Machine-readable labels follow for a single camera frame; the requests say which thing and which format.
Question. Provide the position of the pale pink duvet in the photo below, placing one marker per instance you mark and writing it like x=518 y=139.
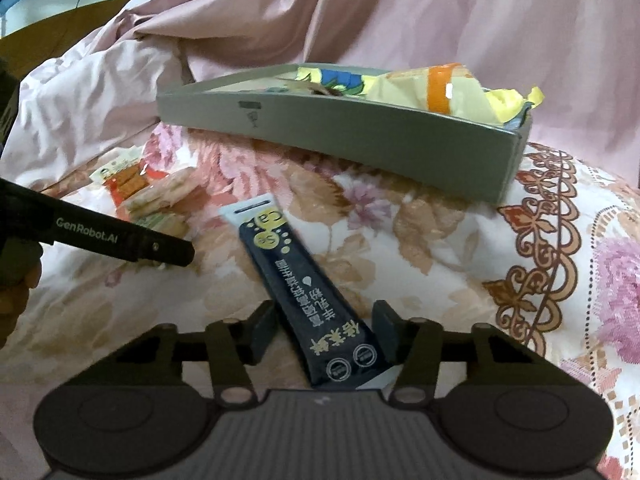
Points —
x=85 y=90

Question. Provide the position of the navy stick packet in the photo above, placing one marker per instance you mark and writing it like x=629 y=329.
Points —
x=300 y=290

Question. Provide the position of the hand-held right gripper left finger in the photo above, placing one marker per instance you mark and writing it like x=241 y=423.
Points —
x=262 y=332

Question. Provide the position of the grey cardboard box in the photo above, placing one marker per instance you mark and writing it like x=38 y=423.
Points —
x=350 y=130

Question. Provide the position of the clear rice cracker packet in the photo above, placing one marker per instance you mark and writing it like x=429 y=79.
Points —
x=165 y=190

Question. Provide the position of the small snack packets in box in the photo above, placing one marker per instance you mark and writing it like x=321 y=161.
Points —
x=505 y=100

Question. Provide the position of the person's left hand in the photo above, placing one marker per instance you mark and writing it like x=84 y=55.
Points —
x=17 y=305

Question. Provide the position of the brown wooden furniture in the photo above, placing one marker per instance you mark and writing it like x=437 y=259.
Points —
x=60 y=20

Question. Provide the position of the orange brown snack packet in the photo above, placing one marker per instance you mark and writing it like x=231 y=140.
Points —
x=320 y=89

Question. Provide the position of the pink satin sheet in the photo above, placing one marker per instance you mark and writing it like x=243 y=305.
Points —
x=400 y=10

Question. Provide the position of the red orange snack packet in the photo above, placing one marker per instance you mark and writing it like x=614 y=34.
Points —
x=122 y=180

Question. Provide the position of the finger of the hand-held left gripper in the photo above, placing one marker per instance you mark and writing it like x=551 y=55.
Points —
x=170 y=252

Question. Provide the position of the pale green snack packet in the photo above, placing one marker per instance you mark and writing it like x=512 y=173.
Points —
x=160 y=221

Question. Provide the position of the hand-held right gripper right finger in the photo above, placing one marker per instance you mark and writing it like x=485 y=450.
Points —
x=387 y=332

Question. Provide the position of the cream orange snack packet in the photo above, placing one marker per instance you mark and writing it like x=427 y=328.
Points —
x=400 y=90

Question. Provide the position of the floral bedsheet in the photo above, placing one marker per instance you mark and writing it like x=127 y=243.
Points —
x=425 y=260

